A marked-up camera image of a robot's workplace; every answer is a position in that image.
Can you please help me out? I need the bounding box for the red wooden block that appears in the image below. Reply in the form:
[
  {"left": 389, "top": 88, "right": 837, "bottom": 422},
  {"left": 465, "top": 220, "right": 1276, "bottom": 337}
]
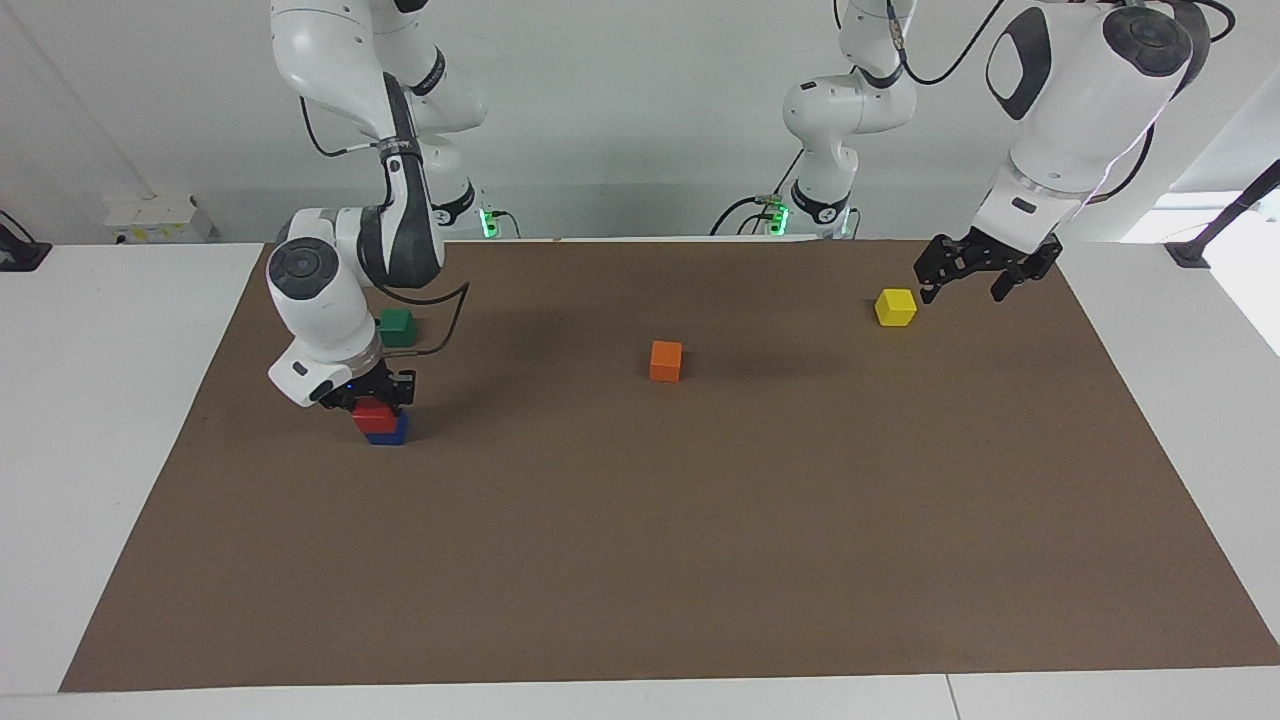
[{"left": 351, "top": 396, "right": 409, "bottom": 435}]

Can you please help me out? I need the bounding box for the yellow wooden block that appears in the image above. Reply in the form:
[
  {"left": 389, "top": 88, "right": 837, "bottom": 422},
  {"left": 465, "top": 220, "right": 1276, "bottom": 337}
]
[{"left": 874, "top": 287, "right": 919, "bottom": 329}]

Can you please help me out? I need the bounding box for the black angled stand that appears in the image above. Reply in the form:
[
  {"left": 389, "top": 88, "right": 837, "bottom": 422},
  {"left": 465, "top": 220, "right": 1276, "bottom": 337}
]
[{"left": 1164, "top": 159, "right": 1280, "bottom": 270}]

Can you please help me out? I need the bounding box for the white box with yellow label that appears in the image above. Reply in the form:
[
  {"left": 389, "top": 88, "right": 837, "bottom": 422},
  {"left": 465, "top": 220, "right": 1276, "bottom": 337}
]
[{"left": 104, "top": 194, "right": 217, "bottom": 245}]

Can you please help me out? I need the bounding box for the brown table mat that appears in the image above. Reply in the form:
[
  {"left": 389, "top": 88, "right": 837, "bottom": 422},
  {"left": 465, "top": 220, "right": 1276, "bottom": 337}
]
[{"left": 60, "top": 238, "right": 1280, "bottom": 693}]

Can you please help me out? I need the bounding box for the black table clamp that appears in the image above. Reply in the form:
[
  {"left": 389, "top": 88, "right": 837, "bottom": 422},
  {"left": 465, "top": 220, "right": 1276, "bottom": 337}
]
[{"left": 0, "top": 209, "right": 54, "bottom": 274}]

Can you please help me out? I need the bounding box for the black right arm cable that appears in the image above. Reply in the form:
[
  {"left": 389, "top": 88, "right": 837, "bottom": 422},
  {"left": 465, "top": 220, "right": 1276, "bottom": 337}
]
[{"left": 299, "top": 94, "right": 472, "bottom": 357}]

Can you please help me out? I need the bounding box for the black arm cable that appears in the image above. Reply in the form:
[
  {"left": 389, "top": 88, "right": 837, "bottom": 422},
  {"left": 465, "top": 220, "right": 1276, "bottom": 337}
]
[
  {"left": 299, "top": 94, "right": 472, "bottom": 357},
  {"left": 884, "top": 0, "right": 1239, "bottom": 207}
]

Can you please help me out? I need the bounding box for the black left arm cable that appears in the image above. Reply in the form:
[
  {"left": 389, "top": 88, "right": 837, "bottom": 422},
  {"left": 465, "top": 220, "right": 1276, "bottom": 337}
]
[{"left": 884, "top": 0, "right": 1239, "bottom": 207}]

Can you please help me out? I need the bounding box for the black base power cable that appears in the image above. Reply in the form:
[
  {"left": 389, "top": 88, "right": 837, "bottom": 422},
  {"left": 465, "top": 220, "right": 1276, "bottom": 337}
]
[{"left": 709, "top": 150, "right": 807, "bottom": 239}]

